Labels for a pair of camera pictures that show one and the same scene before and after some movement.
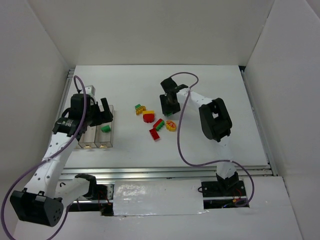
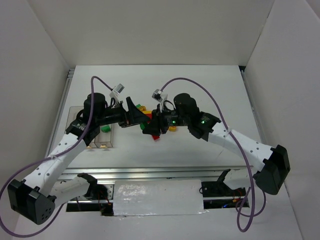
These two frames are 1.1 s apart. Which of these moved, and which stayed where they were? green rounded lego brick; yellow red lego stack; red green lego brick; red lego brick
Moved: red green lego brick
Stayed: red lego brick; yellow red lego stack; green rounded lego brick
